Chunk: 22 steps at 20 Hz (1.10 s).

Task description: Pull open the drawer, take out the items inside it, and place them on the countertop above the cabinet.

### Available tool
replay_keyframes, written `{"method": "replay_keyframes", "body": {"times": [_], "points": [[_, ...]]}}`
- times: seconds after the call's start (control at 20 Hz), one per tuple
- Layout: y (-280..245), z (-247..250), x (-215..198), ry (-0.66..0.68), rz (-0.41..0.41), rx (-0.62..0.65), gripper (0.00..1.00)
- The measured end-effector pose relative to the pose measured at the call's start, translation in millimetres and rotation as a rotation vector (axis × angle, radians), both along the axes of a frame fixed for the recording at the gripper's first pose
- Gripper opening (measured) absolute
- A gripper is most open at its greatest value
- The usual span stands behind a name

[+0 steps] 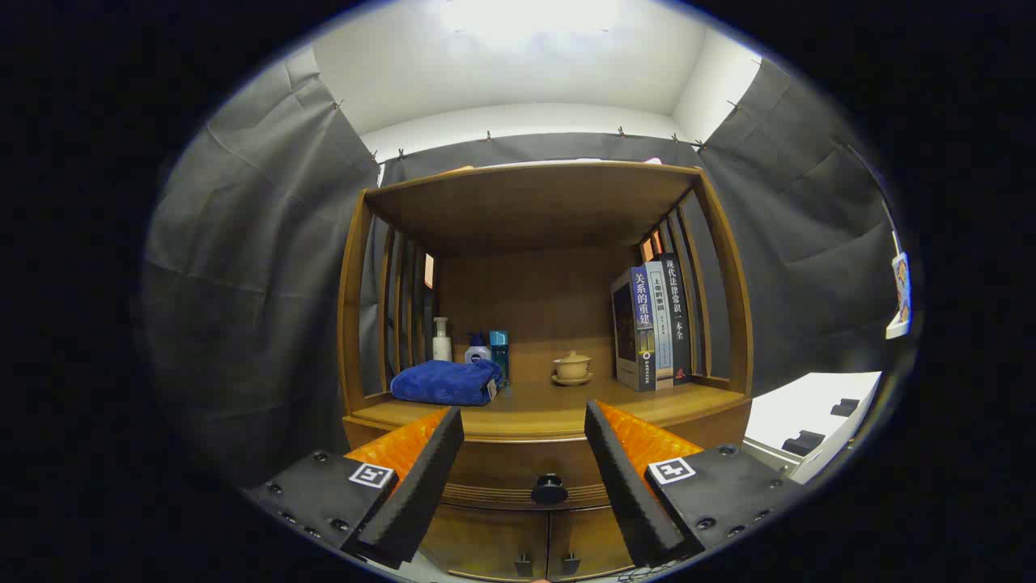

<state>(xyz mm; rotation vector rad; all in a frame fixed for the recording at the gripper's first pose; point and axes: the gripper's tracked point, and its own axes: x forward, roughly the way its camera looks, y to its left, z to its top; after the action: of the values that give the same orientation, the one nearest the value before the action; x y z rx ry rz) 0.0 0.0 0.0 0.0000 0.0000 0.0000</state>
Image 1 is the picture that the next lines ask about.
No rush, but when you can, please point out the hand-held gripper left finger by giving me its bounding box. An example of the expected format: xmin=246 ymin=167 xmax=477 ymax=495
xmin=243 ymin=406 xmax=465 ymax=570

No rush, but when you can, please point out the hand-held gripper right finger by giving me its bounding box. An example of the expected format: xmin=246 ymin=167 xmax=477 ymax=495
xmin=584 ymin=399 xmax=802 ymax=569

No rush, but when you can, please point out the wooden drawer with black knob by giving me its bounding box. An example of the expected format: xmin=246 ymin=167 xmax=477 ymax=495
xmin=343 ymin=402 xmax=754 ymax=509

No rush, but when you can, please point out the wooden cabinet door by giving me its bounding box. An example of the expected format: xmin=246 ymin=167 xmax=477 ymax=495
xmin=547 ymin=506 xmax=636 ymax=581

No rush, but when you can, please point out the wooden countertop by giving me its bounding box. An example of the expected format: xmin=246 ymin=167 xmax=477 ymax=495
xmin=352 ymin=377 xmax=749 ymax=442

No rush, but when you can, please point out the white side cabinet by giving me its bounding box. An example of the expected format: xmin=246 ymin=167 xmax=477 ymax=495
xmin=742 ymin=372 xmax=883 ymax=485

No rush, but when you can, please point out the wooden cabinet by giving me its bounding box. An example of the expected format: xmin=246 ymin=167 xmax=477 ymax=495
xmin=338 ymin=160 xmax=755 ymax=582

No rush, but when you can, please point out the blue folded towel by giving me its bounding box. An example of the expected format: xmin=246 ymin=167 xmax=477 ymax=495
xmin=390 ymin=360 xmax=504 ymax=407

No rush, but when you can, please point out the beige lidded teacup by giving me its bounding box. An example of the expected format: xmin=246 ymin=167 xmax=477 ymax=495
xmin=552 ymin=351 xmax=594 ymax=387

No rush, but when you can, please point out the light grey-blue book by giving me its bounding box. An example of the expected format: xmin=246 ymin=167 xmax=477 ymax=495
xmin=645 ymin=260 xmax=675 ymax=390

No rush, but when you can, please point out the tall blue bottle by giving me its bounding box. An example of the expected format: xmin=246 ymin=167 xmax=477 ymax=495
xmin=489 ymin=330 xmax=511 ymax=385

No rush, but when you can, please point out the black book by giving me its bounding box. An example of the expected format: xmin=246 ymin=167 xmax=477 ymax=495
xmin=657 ymin=253 xmax=693 ymax=385

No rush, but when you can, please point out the black backdrop cloth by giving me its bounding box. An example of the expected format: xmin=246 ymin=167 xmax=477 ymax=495
xmin=142 ymin=47 xmax=911 ymax=487

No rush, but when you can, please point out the printed paper cup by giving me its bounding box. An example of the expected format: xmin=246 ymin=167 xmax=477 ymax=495
xmin=890 ymin=252 xmax=913 ymax=325

